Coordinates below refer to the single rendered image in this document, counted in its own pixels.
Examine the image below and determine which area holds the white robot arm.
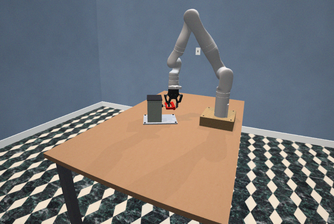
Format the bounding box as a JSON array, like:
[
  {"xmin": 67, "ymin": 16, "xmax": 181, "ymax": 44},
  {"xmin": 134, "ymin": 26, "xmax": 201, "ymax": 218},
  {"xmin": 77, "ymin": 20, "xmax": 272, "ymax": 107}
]
[{"xmin": 167, "ymin": 9, "xmax": 233, "ymax": 118}]

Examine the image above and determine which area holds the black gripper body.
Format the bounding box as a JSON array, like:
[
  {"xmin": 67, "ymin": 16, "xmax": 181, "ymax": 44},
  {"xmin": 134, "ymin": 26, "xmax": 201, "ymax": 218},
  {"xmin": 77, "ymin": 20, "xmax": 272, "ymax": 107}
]
[{"xmin": 167, "ymin": 89, "xmax": 179, "ymax": 99}]

